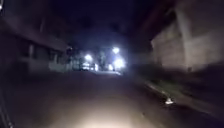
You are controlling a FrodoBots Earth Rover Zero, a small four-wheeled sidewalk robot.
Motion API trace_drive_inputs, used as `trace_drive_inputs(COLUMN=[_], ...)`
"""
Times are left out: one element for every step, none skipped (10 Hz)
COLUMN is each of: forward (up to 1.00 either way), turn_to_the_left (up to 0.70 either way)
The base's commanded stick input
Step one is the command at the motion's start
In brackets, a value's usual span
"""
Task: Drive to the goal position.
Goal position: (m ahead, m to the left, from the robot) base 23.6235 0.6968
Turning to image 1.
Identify street lamps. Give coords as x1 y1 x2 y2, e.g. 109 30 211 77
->
83 46 126 71

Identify vehicle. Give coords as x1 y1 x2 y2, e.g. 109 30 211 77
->
79 61 98 72

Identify dark asphalt road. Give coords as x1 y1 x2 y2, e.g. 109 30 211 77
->
0 69 224 128

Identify pale concrete kerb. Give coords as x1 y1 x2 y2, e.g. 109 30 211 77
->
141 79 224 122

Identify low building with wall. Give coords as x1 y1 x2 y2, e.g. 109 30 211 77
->
0 13 73 76

